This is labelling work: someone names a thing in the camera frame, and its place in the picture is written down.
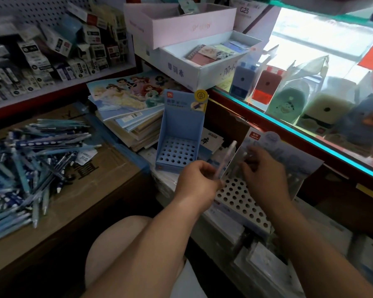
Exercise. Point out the person's left hand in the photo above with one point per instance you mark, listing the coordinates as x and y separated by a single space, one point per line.
192 183

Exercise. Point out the person's right hand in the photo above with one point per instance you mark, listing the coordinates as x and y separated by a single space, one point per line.
267 179

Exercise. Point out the person's right fingers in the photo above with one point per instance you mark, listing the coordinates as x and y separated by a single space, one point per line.
251 162

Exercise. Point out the person's left fingers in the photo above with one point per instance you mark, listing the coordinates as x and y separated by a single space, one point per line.
209 173

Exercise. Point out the translucent clear pen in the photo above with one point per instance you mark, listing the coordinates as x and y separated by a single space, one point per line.
226 158

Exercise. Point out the grey perforated pen display stand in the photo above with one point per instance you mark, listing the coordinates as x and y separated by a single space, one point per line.
239 198

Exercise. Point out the person's left forearm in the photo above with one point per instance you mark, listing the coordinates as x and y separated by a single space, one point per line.
155 254

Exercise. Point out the person's right forearm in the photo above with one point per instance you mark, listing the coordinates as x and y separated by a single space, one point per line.
314 257

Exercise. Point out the white booklet with black character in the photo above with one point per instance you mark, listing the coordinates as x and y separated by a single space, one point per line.
212 142

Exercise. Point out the blue perforated pen display stand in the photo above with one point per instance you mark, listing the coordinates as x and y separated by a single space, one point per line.
180 133

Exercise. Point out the green round pencil sharpener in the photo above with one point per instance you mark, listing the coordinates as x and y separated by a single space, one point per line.
287 102

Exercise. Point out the red pencil sharpener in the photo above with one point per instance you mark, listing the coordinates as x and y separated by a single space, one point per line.
265 86

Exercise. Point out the pale yellow pencil sharpener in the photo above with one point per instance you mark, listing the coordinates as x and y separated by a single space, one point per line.
323 113

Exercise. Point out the white open cardboard box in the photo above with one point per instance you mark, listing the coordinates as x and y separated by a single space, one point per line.
192 71

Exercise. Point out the stack of white wrapped packets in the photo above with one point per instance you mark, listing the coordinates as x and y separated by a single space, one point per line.
267 270

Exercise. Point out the stack of illustrated notebooks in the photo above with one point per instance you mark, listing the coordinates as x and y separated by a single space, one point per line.
127 102

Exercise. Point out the assorted small notepads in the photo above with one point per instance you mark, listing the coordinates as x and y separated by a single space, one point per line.
211 54

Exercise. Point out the person's leg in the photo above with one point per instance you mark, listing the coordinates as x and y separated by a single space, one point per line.
115 242

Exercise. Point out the glass display counter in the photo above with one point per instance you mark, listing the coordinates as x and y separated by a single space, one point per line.
329 74

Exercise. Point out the blue duck pencil sharpener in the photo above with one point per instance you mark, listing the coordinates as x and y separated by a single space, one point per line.
363 121

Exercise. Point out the brown cardboard box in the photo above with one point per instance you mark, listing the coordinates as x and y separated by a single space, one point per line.
87 189

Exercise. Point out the white paper label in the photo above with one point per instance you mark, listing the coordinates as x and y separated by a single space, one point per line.
86 156

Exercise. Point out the pink cardboard box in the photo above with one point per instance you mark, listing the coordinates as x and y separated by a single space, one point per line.
174 27

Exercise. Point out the white printed carton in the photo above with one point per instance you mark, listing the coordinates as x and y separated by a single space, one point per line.
251 12

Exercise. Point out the red and white shelf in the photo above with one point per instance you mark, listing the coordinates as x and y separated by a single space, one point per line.
65 86

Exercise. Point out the pile of blue pens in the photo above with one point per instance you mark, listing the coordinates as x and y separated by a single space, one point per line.
21 176

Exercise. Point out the shelf of small refill boxes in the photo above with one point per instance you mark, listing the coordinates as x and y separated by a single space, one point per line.
49 55

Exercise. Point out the white pegboard panel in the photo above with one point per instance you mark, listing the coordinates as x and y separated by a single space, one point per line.
34 6

